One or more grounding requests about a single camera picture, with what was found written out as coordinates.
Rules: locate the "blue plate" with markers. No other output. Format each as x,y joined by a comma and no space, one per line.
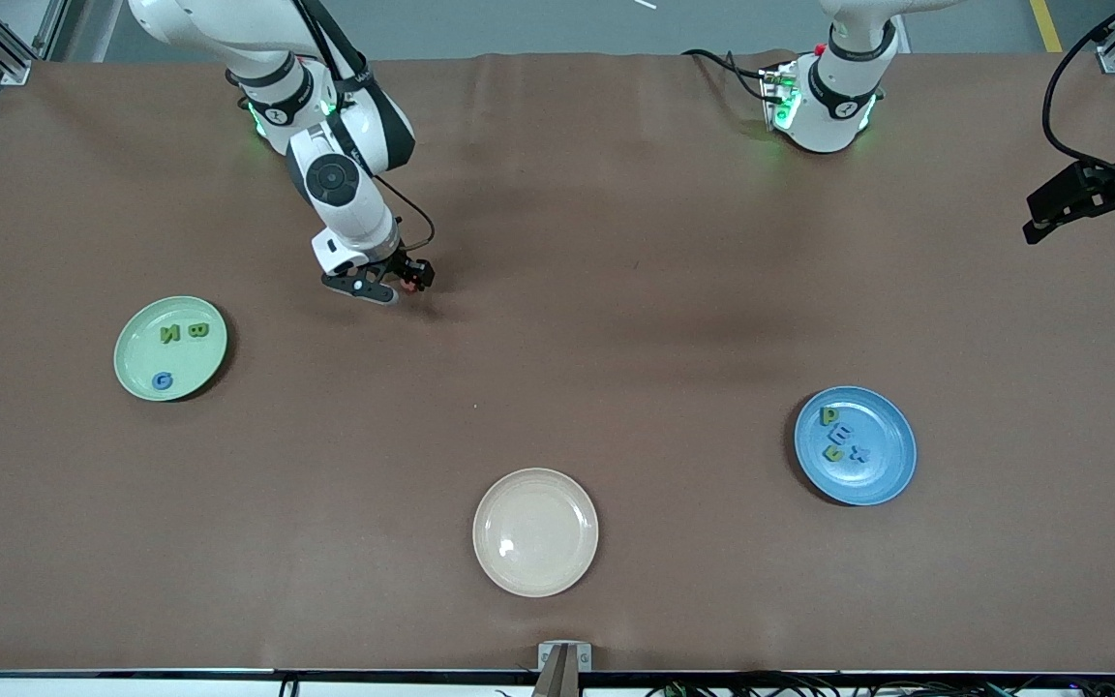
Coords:
882,479

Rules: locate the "silver camera mount bracket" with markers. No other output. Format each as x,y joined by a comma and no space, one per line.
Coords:
545,656

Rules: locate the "green letter u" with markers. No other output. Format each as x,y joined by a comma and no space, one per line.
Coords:
834,454

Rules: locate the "green letter B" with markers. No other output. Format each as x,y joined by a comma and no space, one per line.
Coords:
197,330

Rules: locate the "grey camera pole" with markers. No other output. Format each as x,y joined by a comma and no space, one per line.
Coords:
557,682

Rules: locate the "blue letter x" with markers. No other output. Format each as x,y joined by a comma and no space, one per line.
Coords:
859,455

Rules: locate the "blue letter E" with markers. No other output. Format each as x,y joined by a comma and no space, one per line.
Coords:
842,435

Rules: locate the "beige plate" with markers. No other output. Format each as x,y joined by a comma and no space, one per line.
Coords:
535,532

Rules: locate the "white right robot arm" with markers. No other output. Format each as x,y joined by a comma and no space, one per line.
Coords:
369,218

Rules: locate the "green letter p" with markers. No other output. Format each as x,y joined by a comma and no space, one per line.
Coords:
825,419

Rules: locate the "brown table mat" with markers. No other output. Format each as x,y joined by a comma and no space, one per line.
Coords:
557,387

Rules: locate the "light green plate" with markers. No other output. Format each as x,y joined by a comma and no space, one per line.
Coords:
195,368

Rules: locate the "green letter N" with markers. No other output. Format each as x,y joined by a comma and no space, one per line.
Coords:
170,335

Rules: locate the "silver arm base box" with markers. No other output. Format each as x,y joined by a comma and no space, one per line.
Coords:
772,97

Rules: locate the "blue letter G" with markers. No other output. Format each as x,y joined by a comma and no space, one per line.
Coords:
158,383

